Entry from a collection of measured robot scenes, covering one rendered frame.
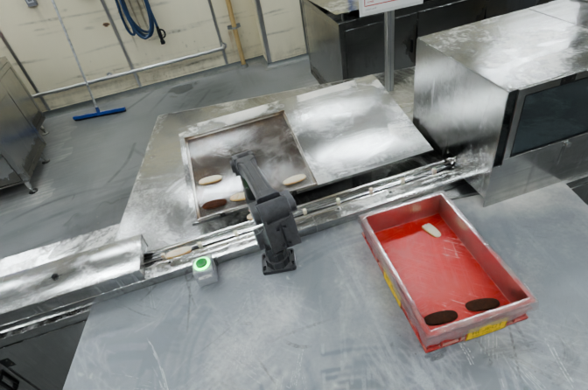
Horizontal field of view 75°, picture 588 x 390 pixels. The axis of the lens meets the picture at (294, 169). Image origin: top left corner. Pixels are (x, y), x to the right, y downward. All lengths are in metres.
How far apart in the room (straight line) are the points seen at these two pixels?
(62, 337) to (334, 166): 1.22
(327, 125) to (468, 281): 0.90
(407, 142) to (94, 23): 3.98
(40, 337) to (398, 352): 1.25
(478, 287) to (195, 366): 0.89
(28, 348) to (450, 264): 1.53
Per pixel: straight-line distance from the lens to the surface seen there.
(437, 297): 1.31
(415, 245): 1.42
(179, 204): 1.79
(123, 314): 1.51
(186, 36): 4.96
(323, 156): 1.67
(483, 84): 1.39
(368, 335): 1.24
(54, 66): 5.24
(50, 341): 1.78
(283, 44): 4.84
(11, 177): 4.00
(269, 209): 0.92
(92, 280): 1.53
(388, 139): 1.75
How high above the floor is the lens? 1.92
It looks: 38 degrees down
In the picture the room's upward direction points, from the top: 11 degrees counter-clockwise
